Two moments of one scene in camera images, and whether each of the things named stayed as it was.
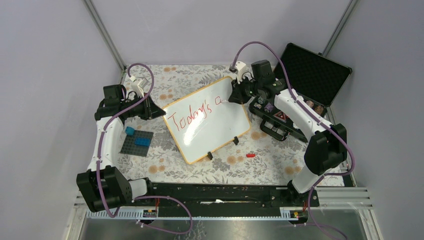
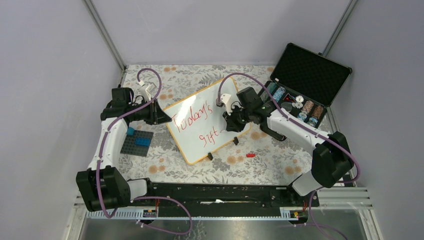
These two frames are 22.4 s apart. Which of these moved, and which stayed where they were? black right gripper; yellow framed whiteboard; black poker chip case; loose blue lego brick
Moved: black right gripper
Stayed: yellow framed whiteboard; loose blue lego brick; black poker chip case
